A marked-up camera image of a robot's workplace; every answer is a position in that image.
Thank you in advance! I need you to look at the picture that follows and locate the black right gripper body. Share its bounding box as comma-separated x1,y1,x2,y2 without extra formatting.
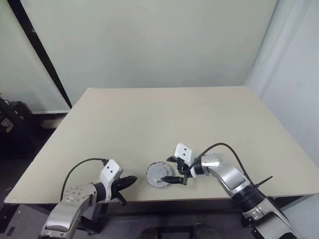
175,159,191,186

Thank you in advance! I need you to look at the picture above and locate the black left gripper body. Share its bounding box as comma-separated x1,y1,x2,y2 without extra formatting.
110,175,127,206

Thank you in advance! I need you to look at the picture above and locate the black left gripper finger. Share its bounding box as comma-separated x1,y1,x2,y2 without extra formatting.
118,179,137,192
120,175,139,184

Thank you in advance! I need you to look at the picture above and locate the grey round plastic lid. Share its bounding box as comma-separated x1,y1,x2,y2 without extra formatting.
146,161,174,184

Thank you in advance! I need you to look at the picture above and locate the dark rounded shape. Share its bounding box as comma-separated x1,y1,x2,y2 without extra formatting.
191,223,213,239

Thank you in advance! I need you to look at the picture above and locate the black equipment case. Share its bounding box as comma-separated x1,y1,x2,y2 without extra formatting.
0,97,34,152

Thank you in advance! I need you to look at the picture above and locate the black diagonal pole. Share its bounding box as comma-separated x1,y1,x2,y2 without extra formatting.
6,0,73,110

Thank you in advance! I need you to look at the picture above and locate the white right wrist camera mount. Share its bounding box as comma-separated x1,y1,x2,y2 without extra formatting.
173,143,200,179

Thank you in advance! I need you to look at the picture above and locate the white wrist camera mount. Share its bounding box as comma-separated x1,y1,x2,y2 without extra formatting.
99,159,124,203
173,143,200,179

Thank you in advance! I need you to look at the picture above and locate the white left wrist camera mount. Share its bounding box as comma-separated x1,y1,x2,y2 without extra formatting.
99,159,124,203

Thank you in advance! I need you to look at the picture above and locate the black table frame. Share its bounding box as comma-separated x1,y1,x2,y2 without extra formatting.
4,195,319,226

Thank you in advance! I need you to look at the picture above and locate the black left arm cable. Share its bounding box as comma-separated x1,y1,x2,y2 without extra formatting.
60,158,109,200

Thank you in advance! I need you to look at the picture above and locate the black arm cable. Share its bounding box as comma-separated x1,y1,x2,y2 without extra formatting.
188,142,260,193
60,158,109,200

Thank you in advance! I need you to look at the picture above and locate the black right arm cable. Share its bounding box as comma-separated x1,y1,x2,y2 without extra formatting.
188,142,260,193

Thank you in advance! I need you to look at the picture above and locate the black cable tie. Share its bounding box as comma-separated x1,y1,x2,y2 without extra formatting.
253,175,274,188

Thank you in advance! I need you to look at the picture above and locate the white wall conduit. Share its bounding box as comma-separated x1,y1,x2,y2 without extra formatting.
257,0,302,66

